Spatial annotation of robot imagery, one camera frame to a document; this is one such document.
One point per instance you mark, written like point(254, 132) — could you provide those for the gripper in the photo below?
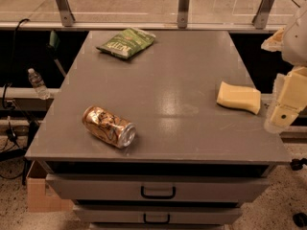
point(295, 45)

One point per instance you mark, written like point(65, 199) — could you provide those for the green jalapeno chip bag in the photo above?
point(128, 43)

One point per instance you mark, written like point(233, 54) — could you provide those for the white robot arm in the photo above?
point(294, 47)

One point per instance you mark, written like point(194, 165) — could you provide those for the yellow sponge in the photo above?
point(239, 97)

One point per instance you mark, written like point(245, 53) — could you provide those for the black caster wheel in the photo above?
point(300, 219)
point(297, 164)

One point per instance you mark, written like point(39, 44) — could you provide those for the grey drawer cabinet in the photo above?
point(169, 92)

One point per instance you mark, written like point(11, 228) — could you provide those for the black caster wheel lower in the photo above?
point(300, 219)

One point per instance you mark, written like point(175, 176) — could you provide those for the upper grey drawer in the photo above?
point(157, 188)

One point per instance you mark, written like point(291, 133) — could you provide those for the grey drawer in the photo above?
point(157, 188)
point(156, 214)

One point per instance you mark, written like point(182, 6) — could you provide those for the gold soda can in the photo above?
point(109, 127)

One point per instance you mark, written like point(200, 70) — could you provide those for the lower grey drawer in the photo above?
point(156, 214)

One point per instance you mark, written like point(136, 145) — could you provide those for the clear plastic water bottle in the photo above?
point(38, 84)

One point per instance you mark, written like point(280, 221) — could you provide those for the cardboard box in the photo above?
point(41, 198)

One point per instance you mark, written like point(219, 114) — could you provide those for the right metal railing bracket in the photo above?
point(260, 19)

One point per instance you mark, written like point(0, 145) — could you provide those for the metal railing bracket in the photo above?
point(182, 13)
point(260, 19)
point(66, 16)

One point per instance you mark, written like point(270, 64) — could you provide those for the middle metal railing bracket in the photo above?
point(182, 13)

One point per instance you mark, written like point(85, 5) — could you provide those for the left metal railing bracket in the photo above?
point(66, 16)

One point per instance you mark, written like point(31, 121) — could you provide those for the green handled tool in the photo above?
point(53, 46)

